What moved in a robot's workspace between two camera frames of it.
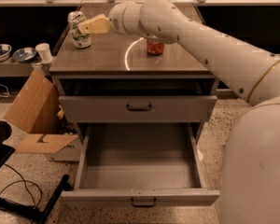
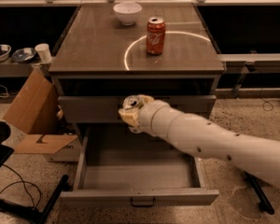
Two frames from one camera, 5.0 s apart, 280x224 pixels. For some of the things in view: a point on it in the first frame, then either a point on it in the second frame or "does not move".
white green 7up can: x=80 y=39 -> x=131 y=102
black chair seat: x=0 y=132 does not move
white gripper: x=115 y=21 -> x=147 y=117
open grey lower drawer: x=140 y=165 does not move
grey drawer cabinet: x=115 y=86 does not move
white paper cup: x=45 y=51 does not move
